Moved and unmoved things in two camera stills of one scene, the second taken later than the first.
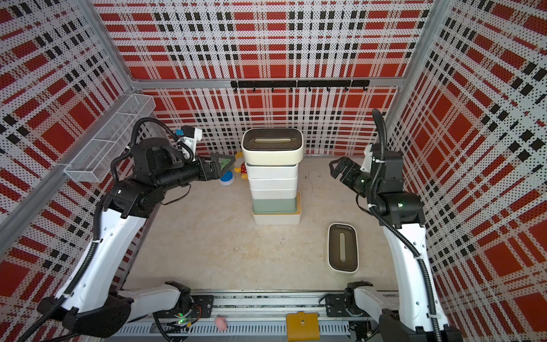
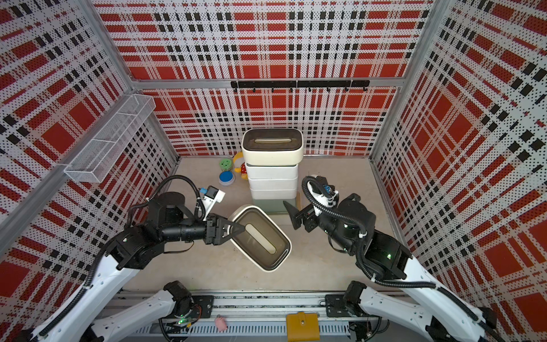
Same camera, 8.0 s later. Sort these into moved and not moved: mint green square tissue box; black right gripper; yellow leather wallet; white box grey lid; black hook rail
Moved: black right gripper
Not moved: mint green square tissue box; white box grey lid; black hook rail; yellow leather wallet
